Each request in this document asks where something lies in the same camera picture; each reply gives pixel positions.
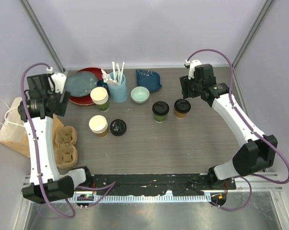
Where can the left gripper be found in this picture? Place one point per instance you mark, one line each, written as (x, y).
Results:
(60, 107)

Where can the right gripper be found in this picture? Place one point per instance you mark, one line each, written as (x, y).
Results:
(185, 83)

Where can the brown paper cup stack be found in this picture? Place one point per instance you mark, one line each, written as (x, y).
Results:
(99, 125)

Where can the brown paper bag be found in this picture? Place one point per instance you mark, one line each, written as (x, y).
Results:
(12, 132)

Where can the single brown paper cup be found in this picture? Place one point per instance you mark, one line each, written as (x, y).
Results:
(180, 115)

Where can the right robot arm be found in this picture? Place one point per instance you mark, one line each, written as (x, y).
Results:
(254, 153)

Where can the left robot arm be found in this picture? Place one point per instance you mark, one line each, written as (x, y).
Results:
(45, 98)

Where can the red round plate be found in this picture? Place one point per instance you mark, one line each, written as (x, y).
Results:
(86, 100)

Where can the grey-blue round plate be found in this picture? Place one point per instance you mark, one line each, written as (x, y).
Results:
(81, 83)

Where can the dark blue leaf-shaped plate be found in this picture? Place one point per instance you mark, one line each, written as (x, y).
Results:
(148, 79)

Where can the green paper cup stack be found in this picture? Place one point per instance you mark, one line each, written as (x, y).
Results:
(100, 97)

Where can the cardboard cup carrier stack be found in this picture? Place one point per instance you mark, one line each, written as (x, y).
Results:
(66, 154)

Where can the pale green ceramic bowl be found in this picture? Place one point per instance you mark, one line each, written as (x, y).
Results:
(140, 95)

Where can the light blue straw holder cup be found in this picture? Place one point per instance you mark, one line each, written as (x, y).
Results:
(119, 93)

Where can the black lid stack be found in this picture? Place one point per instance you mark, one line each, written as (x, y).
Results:
(118, 127)

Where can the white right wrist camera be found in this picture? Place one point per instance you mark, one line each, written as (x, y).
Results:
(191, 66)

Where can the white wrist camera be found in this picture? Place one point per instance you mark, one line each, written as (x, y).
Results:
(56, 80)
(191, 66)

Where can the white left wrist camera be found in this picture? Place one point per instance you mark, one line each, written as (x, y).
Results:
(56, 80)

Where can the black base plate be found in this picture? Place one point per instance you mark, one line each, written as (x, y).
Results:
(181, 184)

